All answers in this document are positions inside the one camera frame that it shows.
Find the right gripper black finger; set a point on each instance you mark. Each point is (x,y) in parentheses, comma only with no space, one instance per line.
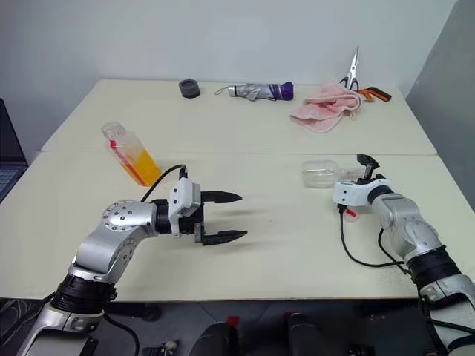
(365,160)

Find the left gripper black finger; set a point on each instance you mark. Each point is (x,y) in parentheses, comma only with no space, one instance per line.
(222,237)
(222,196)

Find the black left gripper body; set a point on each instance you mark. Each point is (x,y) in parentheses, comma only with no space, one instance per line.
(189,224)

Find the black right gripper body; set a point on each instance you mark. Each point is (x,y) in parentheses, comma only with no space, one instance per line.
(371,177)

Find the white red bottle cap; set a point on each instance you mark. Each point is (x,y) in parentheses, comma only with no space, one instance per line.
(352,215)

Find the clear plastic bottle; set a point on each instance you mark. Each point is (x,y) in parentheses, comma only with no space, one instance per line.
(317,174)

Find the bottle with orange liquid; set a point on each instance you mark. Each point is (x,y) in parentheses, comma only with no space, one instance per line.
(146,167)

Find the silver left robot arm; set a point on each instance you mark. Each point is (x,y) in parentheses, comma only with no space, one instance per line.
(118,219)

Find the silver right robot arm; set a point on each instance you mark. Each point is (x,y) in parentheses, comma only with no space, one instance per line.
(408,222)

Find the pink towel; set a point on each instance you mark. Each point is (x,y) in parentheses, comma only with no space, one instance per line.
(323,109)

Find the orange black hand tool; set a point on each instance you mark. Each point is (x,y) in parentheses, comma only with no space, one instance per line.
(378,94)

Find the black table caster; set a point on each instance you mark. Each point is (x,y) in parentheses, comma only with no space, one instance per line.
(148,311)

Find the dark rounded shape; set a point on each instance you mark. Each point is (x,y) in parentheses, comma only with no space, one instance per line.
(215,341)
(308,337)

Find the grey partition panel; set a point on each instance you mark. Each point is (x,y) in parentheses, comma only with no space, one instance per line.
(445,92)

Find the folded silver purple umbrella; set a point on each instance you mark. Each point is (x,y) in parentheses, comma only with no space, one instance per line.
(259,91)

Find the dark laptop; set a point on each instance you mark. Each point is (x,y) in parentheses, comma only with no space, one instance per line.
(9,148)

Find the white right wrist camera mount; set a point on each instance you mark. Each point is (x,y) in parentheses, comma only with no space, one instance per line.
(349,193)

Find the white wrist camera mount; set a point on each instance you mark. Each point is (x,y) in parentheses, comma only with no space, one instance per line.
(183,196)
(349,193)

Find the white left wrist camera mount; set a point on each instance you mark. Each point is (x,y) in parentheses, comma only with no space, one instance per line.
(183,196)

